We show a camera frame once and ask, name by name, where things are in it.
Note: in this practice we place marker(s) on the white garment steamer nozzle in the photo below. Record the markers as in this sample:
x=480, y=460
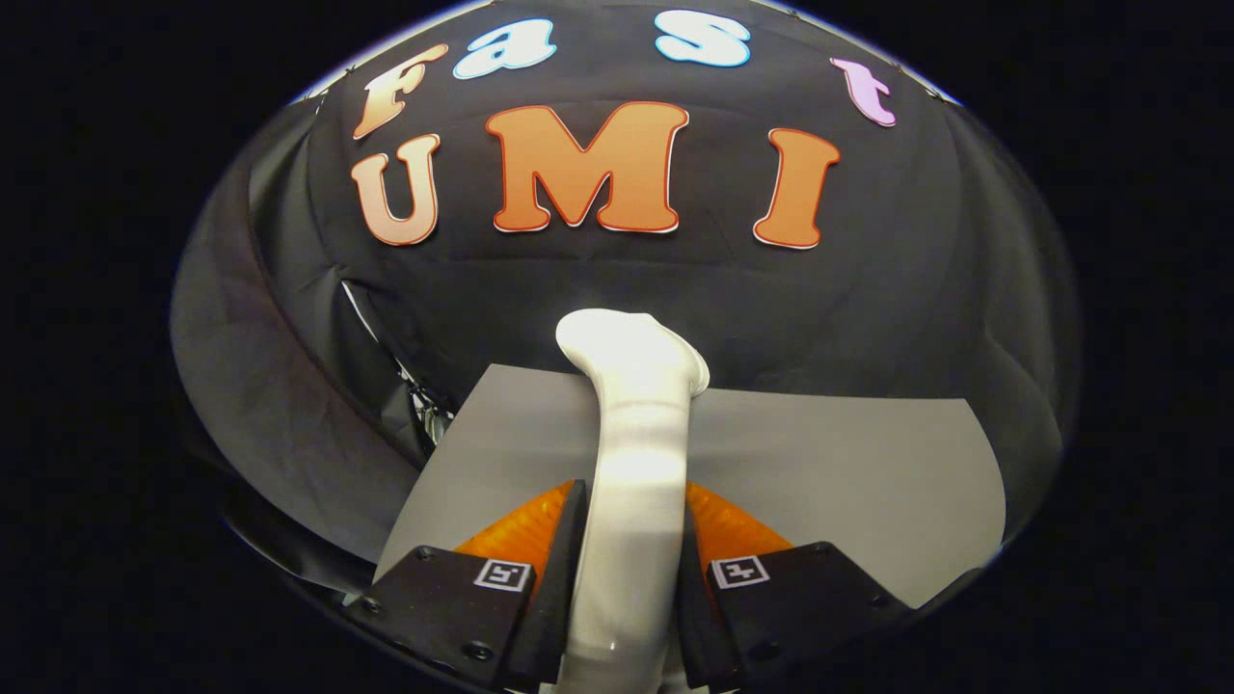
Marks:
x=636, y=463

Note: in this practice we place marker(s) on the grey cabinet with drawers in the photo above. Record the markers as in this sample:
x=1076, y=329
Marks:
x=829, y=482

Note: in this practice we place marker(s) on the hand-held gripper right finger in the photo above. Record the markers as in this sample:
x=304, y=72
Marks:
x=696, y=617

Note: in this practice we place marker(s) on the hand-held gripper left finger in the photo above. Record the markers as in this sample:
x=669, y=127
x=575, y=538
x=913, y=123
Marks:
x=554, y=598

